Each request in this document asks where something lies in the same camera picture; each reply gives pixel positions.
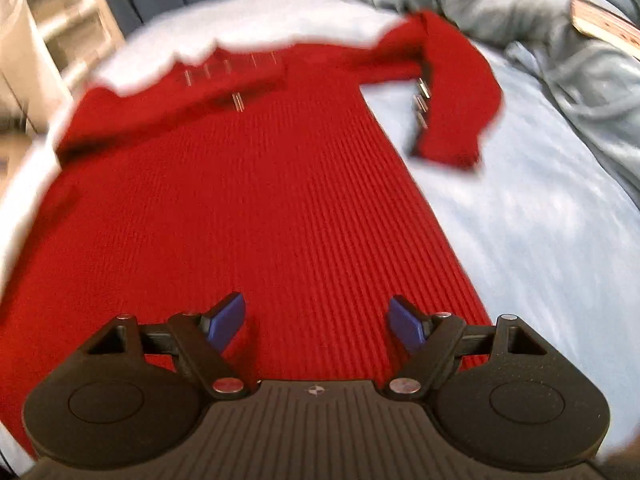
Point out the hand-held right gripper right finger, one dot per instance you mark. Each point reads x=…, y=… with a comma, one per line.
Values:
x=406, y=325

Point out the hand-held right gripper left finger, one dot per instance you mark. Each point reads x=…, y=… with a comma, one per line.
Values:
x=227, y=321

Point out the red knitted sweater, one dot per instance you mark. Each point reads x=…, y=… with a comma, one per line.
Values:
x=260, y=210

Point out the light blue bed blanket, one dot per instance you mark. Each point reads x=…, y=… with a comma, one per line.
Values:
x=525, y=240

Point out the grey-green crumpled blanket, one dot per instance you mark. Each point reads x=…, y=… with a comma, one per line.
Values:
x=540, y=25

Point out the white shelf unit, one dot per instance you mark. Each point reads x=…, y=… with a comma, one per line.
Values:
x=45, y=30

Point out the book with reddish cover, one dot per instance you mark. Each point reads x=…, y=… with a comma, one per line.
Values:
x=607, y=24

